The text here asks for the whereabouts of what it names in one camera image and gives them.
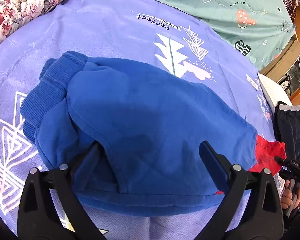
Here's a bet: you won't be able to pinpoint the blue and red pants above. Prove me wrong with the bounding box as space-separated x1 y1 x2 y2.
20 51 286 217

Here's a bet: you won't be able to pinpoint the person's right hand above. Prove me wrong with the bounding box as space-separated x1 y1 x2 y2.
281 180 300 210

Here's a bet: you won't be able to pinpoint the dark navy folded garment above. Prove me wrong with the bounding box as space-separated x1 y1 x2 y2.
273 101 300 163

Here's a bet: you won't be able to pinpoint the white mattress edge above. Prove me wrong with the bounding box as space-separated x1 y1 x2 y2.
258 73 292 113

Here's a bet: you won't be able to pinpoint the wooden display cabinet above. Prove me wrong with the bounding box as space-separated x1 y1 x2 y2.
260 0 300 105

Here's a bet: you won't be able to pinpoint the teal heart-print blanket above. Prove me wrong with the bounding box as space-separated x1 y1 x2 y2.
117 0 296 71

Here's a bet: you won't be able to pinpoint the purple patterned bed sheet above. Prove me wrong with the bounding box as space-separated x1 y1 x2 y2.
0 0 276 239

